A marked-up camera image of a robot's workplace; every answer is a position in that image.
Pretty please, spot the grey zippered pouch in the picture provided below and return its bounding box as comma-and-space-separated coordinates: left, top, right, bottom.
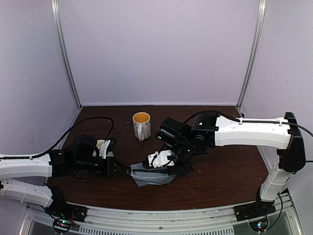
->
130, 163, 176, 187

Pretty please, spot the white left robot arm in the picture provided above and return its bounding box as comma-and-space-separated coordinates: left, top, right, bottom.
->
0, 134, 131, 208

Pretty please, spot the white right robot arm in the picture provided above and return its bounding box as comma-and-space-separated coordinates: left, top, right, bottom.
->
148, 110, 306, 210

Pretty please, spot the plain white mug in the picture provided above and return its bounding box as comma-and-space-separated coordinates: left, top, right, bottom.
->
93, 140, 114, 158

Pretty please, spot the white floral mug yellow inside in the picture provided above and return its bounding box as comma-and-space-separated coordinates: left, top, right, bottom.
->
133, 112, 151, 141

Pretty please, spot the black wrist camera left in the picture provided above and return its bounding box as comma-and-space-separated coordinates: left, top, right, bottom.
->
99, 137, 117, 159

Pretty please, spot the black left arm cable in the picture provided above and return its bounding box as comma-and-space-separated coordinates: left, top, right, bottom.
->
29, 117, 115, 157

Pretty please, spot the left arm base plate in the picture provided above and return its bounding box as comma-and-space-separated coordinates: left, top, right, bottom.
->
43, 202, 88, 234

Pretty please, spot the aluminium table front rail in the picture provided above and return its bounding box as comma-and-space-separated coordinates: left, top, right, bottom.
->
18, 190, 301, 235

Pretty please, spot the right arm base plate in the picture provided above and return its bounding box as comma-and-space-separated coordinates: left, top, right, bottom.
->
234, 202, 276, 233

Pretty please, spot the aluminium corner post left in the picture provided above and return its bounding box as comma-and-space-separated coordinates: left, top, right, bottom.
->
51, 0, 82, 109

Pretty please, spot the aluminium corner post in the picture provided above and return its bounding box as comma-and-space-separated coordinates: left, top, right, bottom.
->
236, 0, 267, 111
51, 0, 82, 109

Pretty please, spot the aluminium corner post right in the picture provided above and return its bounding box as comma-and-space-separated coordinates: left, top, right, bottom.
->
236, 0, 267, 111

